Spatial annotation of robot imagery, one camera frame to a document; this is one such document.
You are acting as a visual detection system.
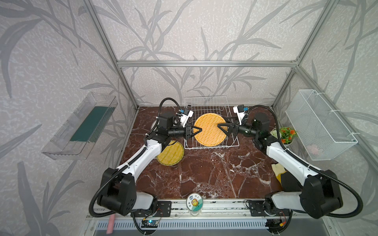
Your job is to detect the tan woven plate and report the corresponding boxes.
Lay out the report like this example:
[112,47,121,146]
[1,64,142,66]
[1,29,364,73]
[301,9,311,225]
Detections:
[194,113,226,147]

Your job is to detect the green woven plate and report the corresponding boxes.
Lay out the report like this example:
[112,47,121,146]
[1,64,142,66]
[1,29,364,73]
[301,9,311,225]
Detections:
[156,141,185,166]

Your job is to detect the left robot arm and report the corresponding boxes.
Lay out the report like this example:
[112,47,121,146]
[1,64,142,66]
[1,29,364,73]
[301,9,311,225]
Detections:
[89,109,202,217]

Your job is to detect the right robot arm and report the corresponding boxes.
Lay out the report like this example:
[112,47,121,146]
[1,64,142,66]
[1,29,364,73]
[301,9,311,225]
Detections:
[218,120,343,219]

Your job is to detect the potted artificial flower plant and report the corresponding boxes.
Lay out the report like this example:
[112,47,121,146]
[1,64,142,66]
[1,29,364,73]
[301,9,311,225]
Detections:
[280,127,297,147]

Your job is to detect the yellow black rubber glove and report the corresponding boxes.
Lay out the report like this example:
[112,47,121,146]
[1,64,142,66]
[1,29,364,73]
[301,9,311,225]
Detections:
[271,163,302,192]

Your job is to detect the green sponge mat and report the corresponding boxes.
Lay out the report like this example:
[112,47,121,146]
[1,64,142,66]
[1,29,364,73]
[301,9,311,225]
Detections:
[70,106,115,143]

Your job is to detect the left circuit board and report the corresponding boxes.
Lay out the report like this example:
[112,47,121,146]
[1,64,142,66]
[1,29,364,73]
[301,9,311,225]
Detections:
[141,218,161,228]

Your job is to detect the purple pink brush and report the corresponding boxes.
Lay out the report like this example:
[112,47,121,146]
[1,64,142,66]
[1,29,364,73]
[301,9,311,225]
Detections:
[106,214,116,235]

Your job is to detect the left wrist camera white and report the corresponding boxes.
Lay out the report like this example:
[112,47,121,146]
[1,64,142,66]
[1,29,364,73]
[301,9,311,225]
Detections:
[178,108,194,127]

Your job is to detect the white wire dish rack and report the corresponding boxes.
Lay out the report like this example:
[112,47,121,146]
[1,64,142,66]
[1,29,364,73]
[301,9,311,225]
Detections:
[184,95,239,149]

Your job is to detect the white mesh wall basket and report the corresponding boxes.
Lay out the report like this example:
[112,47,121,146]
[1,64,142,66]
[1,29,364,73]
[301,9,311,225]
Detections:
[285,89,358,161]

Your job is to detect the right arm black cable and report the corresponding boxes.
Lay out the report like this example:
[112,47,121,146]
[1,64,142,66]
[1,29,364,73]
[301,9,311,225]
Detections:
[246,105,364,219]

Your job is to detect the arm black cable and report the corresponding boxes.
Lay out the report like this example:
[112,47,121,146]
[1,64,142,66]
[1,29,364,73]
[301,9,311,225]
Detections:
[246,105,364,219]
[88,97,181,218]

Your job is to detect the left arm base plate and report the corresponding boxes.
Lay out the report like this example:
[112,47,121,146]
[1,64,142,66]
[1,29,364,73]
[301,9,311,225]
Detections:
[133,199,172,217]

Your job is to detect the aluminium front rail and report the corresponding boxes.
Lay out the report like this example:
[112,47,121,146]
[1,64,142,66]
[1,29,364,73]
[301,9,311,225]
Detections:
[85,198,334,221]

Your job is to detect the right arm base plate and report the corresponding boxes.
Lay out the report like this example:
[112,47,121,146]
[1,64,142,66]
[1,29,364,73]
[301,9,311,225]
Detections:
[245,200,290,217]

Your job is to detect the clear plastic wall shelf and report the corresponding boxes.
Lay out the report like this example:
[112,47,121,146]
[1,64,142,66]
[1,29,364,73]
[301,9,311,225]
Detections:
[42,92,118,160]

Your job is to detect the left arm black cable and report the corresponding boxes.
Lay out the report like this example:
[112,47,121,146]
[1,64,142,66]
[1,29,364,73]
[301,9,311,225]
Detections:
[88,97,181,218]

